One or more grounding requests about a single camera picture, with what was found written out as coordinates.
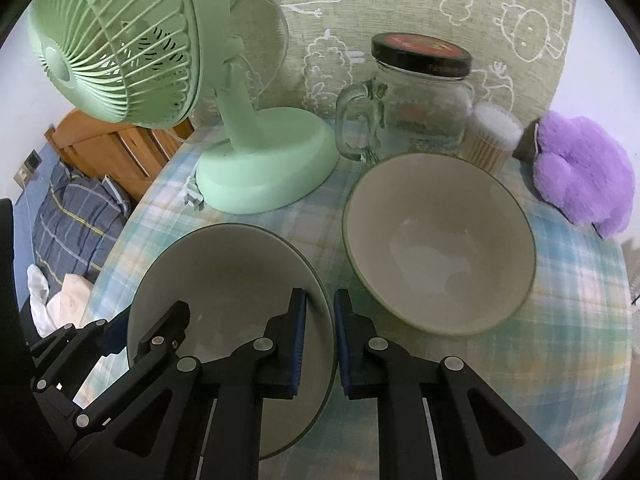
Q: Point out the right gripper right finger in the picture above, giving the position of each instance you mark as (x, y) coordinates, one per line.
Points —
(436, 420)

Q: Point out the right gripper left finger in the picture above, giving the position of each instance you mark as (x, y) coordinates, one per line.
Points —
(206, 416)

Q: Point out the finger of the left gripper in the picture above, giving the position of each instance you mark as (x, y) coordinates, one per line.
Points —
(114, 336)
(169, 331)

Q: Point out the grey ceramic bowl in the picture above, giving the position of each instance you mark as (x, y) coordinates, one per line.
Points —
(440, 243)
(234, 278)

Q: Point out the white cloth on bed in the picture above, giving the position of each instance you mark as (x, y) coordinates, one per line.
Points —
(51, 311)

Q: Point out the blue plaid pillow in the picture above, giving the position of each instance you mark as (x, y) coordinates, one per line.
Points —
(77, 224)

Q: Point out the plaid tablecloth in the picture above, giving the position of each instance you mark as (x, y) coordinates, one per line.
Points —
(562, 362)

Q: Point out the white standing fan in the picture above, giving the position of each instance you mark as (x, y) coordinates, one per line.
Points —
(634, 286)

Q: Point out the green desk fan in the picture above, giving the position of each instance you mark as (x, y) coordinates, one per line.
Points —
(147, 62)

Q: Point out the purple plush toy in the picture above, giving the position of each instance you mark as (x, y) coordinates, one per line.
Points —
(581, 170)

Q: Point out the cotton swab container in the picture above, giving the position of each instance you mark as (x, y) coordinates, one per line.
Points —
(491, 135)

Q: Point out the glass jar with black lid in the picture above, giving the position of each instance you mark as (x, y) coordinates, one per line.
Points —
(418, 100)

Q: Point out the wall power outlet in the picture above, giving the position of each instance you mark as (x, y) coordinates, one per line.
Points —
(27, 169)

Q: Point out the green cartoon wall mat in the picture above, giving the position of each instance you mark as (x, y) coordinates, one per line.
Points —
(305, 52)

